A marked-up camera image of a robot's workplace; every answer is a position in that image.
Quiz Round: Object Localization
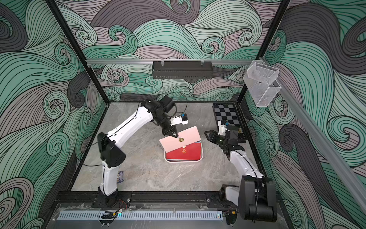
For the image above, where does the pink envelope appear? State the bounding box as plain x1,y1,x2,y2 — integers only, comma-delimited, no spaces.
159,126,201,153

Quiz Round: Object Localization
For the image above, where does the red envelope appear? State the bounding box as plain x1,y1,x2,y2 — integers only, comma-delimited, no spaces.
165,141,202,161

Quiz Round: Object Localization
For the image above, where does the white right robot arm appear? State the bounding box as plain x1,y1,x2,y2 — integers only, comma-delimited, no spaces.
205,130,277,222

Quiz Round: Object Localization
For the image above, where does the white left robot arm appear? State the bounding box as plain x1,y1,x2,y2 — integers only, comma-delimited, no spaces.
97,96,178,207

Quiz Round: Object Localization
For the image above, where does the white plastic storage box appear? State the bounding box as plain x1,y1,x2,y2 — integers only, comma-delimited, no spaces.
163,138,204,164

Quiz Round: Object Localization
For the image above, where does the blue playing card box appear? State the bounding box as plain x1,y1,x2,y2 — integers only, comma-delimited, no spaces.
117,171,124,184

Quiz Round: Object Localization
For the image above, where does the black white chessboard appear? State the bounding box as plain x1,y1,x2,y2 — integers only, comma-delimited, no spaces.
213,103,247,143

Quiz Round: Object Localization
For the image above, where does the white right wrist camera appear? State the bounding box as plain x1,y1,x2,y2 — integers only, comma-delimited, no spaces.
218,120,229,136

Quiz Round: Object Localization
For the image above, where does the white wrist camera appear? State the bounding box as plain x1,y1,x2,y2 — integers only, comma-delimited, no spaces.
218,120,229,136
170,114,188,126

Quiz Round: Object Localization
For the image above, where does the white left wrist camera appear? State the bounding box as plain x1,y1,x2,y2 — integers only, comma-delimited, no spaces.
170,114,188,126

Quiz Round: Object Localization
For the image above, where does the black wall shelf tray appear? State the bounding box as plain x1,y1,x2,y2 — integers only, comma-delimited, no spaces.
152,61,214,80

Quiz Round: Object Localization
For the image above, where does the clear acrylic wall bin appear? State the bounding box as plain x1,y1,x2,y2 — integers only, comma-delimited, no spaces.
244,60,282,107

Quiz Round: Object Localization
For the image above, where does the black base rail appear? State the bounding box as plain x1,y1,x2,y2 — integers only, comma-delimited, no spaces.
55,191,231,208

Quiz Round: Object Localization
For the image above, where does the white perforated cable duct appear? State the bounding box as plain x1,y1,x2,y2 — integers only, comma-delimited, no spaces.
56,210,224,221

